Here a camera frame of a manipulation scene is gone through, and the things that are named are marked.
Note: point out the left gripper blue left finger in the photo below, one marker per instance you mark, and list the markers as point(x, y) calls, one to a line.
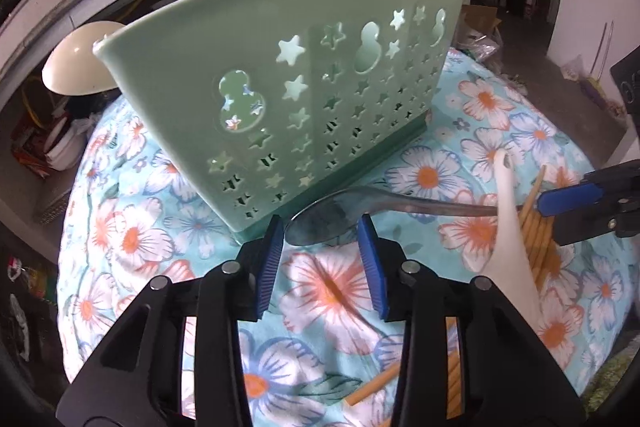
point(269, 255)

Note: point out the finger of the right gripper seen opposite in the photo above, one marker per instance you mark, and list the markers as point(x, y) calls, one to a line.
point(560, 200)

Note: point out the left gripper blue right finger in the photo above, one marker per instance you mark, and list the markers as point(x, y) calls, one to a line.
point(370, 247)

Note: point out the metal spoon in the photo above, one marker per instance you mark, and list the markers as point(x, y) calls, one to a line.
point(336, 213)

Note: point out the white rice paddle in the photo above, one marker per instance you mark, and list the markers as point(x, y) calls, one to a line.
point(508, 266)

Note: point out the green plastic utensil basket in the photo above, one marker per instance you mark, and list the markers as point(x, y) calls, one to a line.
point(266, 105)

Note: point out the cardboard box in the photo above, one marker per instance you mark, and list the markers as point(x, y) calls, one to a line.
point(482, 18)

